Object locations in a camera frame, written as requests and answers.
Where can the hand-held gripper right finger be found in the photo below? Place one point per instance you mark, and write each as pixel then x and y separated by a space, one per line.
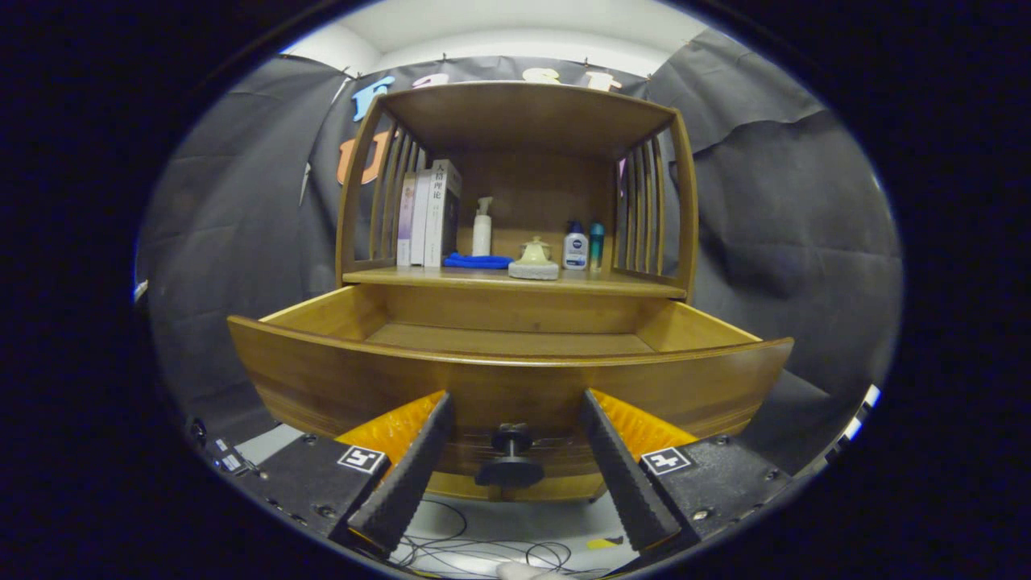
pixel 624 475

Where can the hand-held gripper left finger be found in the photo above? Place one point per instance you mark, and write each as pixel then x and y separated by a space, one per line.
pixel 411 475

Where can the wooden drawer with black knob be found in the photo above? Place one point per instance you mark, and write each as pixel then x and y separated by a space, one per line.
pixel 499 387

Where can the pale green scrub brush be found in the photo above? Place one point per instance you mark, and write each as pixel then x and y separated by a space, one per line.
pixel 533 262

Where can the wooden countertop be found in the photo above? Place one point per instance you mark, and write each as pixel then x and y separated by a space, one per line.
pixel 612 282

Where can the wooden cabinet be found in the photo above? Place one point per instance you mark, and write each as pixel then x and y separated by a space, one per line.
pixel 523 113

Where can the yellow floor tape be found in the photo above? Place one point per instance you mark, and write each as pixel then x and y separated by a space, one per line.
pixel 604 544

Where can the black electronics box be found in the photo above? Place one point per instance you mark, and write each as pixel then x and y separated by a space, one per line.
pixel 229 461

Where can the blue folded cloth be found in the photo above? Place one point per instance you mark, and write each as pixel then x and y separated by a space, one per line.
pixel 475 262

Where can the white lotion bottle blue cap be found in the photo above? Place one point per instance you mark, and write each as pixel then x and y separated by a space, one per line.
pixel 575 250

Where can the teal slim bottle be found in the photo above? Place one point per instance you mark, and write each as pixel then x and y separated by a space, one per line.
pixel 596 246

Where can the white pump bottle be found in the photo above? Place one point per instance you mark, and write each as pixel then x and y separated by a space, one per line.
pixel 482 235

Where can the purple and white book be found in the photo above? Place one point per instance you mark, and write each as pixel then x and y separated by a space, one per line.
pixel 405 221

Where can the thin white book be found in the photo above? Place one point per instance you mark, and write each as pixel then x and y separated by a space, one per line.
pixel 420 221

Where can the white book with dark cover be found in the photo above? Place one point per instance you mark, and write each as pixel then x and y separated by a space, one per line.
pixel 436 217

